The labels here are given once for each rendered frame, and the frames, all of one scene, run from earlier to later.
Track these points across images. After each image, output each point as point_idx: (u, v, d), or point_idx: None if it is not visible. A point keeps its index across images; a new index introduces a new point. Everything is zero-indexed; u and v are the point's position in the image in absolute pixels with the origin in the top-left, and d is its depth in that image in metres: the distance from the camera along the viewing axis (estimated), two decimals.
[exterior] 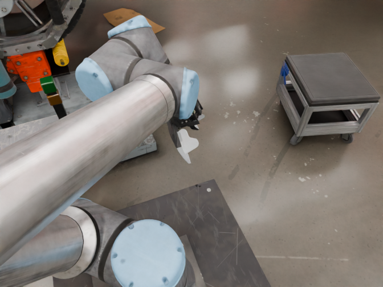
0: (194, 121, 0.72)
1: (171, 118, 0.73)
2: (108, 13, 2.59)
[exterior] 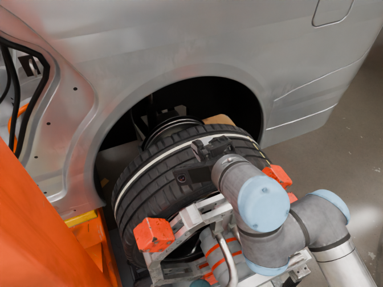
0: None
1: None
2: None
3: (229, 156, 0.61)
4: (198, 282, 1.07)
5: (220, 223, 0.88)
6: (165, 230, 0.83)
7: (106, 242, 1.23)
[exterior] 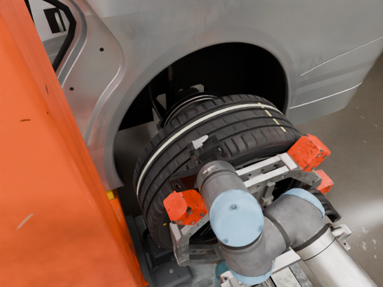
0: None
1: None
2: None
3: (210, 164, 0.60)
4: (225, 262, 1.01)
5: (255, 195, 0.82)
6: (198, 201, 0.78)
7: (125, 223, 1.18)
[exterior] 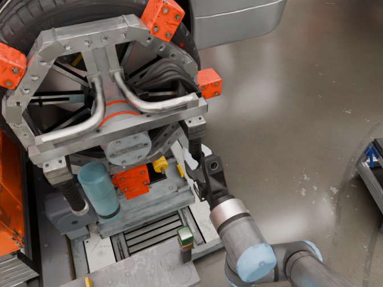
0: (195, 188, 0.80)
1: (200, 186, 0.74)
2: None
3: None
4: (91, 163, 0.89)
5: (90, 58, 0.70)
6: (12, 56, 0.66)
7: (1, 135, 1.05)
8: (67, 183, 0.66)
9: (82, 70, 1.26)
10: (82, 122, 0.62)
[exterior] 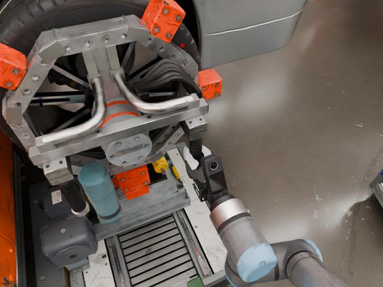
0: (195, 188, 0.80)
1: (200, 186, 0.74)
2: None
3: None
4: (92, 164, 0.89)
5: (91, 58, 0.70)
6: (12, 57, 0.66)
7: None
8: (68, 184, 0.66)
9: None
10: (83, 123, 0.62)
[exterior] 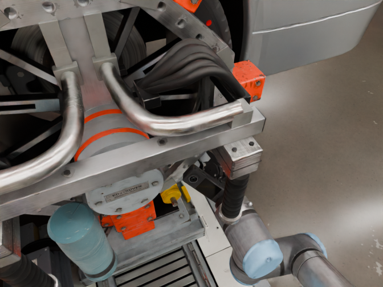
0: None
1: None
2: None
3: (247, 199, 0.69)
4: (69, 205, 0.58)
5: (57, 36, 0.39)
6: None
7: None
8: (11, 269, 0.35)
9: None
10: (34, 159, 0.31)
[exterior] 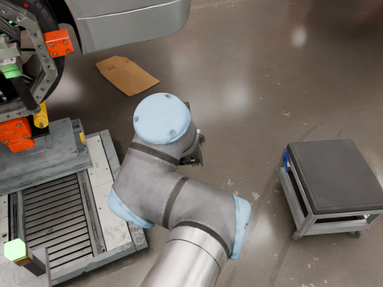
0: None
1: None
2: (100, 63, 2.47)
3: (198, 136, 0.60)
4: None
5: None
6: None
7: None
8: None
9: None
10: None
